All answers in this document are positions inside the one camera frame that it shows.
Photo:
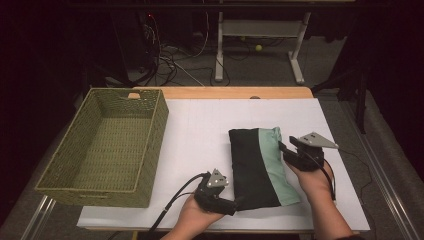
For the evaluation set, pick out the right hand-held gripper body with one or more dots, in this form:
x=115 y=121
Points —
x=310 y=156

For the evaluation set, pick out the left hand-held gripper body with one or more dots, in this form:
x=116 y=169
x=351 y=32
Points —
x=213 y=195

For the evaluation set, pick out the black and mint green shirt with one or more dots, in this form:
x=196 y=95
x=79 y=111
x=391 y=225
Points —
x=253 y=166

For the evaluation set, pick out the green woven basket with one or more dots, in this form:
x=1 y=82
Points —
x=110 y=146

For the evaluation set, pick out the person's right hand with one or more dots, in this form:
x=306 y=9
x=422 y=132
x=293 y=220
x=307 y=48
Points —
x=316 y=185

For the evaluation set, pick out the person's left hand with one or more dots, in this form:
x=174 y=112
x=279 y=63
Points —
x=195 y=218

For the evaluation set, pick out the black metal stand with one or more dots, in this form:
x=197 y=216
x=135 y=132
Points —
x=361 y=106

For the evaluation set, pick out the yellow tennis ball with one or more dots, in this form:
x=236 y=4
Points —
x=258 y=48

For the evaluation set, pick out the black equipment with red light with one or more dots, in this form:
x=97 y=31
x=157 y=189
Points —
x=148 y=36

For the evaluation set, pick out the long aluminium floor rail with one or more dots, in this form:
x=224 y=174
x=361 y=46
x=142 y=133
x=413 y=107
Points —
x=380 y=176

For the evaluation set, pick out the white metal desk frame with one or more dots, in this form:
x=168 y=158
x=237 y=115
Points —
x=260 y=28

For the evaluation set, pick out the short aluminium floor rail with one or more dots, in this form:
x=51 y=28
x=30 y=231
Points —
x=40 y=216

